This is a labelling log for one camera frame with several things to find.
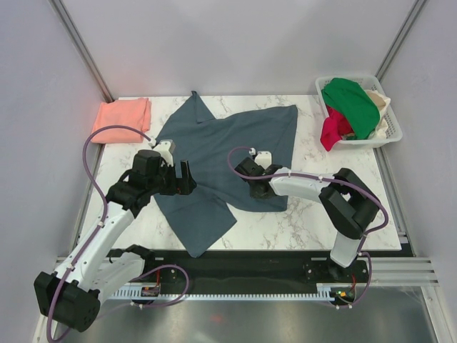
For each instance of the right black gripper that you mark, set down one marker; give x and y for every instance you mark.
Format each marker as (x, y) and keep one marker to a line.
(254, 195)

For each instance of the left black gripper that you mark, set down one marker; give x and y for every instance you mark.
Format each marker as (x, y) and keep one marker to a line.
(182, 186)

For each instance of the blue-grey t-shirt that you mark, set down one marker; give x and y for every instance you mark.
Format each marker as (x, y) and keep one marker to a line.
(212, 147)

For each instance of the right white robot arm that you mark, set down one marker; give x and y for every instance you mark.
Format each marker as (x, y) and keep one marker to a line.
(350, 205)

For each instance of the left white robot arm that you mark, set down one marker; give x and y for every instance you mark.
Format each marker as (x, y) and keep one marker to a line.
(73, 293)

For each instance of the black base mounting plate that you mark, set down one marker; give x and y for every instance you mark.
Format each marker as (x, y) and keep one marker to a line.
(243, 273)

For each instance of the folded salmon pink t-shirt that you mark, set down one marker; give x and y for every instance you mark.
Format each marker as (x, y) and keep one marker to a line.
(134, 113)

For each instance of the magenta red t-shirt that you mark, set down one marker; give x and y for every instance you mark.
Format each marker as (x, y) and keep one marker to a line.
(335, 128)

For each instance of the green t-shirt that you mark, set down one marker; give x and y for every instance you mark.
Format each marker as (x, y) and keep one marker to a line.
(348, 98)

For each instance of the white plastic laundry basket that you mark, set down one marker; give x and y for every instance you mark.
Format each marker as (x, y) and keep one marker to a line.
(393, 133)

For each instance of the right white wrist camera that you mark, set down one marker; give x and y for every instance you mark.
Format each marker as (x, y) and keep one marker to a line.
(261, 158)

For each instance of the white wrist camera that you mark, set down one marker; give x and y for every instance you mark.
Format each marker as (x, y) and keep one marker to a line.
(165, 148)
(261, 158)

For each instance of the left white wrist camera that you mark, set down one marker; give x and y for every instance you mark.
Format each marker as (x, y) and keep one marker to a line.
(165, 148)

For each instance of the white slotted cable duct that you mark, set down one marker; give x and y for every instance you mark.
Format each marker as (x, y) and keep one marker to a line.
(132, 292)

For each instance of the aluminium front rail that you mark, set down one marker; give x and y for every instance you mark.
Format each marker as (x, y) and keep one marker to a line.
(380, 269)

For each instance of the left aluminium frame post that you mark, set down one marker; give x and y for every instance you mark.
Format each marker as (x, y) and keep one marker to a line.
(77, 40)

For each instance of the aluminium frame post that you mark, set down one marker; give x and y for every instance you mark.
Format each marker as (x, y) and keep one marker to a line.
(401, 37)
(77, 40)

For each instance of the right aluminium frame post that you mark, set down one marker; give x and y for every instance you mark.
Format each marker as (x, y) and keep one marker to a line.
(401, 37)

